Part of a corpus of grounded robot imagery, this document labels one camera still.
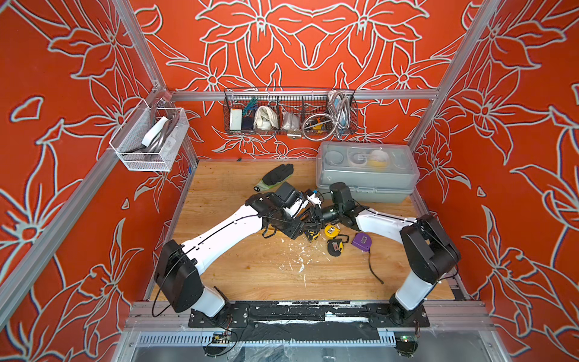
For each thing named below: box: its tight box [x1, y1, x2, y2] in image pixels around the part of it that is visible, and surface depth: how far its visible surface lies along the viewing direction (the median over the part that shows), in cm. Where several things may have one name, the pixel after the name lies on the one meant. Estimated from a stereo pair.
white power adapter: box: [140, 116, 169, 148], surface depth 71 cm
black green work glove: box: [253, 163, 295, 193], surface depth 116 cm
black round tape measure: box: [326, 238, 344, 258], surface depth 87 cm
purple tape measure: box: [351, 232, 384, 285], surface depth 89 cm
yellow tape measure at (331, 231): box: [324, 223, 341, 240], surface depth 93 cm
